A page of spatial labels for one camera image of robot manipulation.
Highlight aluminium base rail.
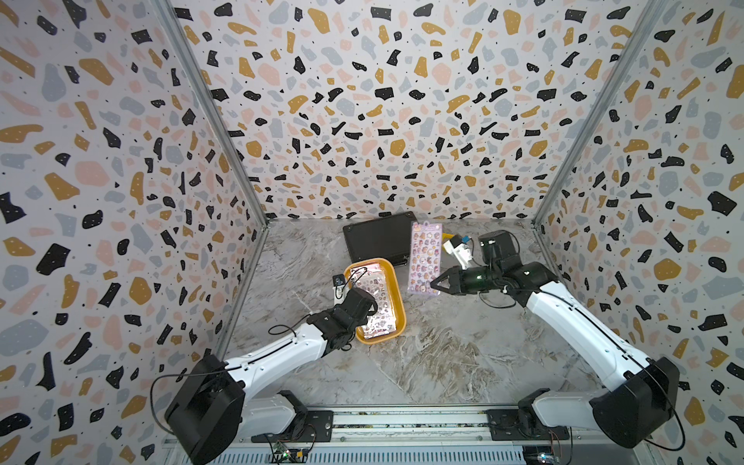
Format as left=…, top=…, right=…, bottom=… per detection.
left=213, top=405, right=662, bottom=464

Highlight black briefcase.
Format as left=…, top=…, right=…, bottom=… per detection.
left=343, top=212, right=417, bottom=267

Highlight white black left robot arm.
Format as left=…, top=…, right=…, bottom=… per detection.
left=165, top=288, right=378, bottom=464

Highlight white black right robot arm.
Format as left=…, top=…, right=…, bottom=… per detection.
left=430, top=230, right=680, bottom=449

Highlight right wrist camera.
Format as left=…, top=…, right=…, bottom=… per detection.
left=443, top=234, right=475, bottom=269

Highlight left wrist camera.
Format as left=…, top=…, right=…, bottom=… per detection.
left=331, top=274, right=346, bottom=290

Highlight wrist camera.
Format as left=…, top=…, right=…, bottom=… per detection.
left=331, top=274, right=346, bottom=290
left=443, top=234, right=475, bottom=269

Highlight pink sticker sheet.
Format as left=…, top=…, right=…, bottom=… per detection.
left=407, top=222, right=443, bottom=296

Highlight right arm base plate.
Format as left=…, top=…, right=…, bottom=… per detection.
left=486, top=408, right=570, bottom=442

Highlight yellow storage tray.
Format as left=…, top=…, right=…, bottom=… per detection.
left=343, top=258, right=408, bottom=346

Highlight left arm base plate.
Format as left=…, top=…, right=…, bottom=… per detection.
left=251, top=410, right=334, bottom=444

